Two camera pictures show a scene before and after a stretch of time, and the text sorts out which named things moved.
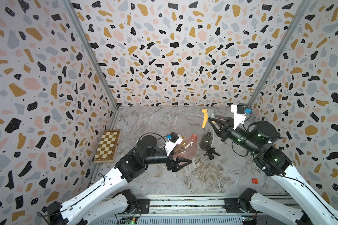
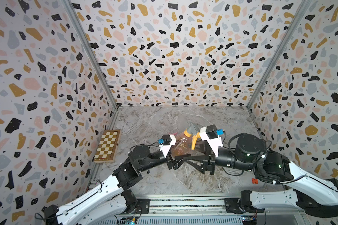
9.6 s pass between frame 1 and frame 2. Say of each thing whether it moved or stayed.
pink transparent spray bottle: moved
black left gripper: stayed
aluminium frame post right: stayed
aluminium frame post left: stayed
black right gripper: moved
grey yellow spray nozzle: moved
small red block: stayed
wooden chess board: stayed
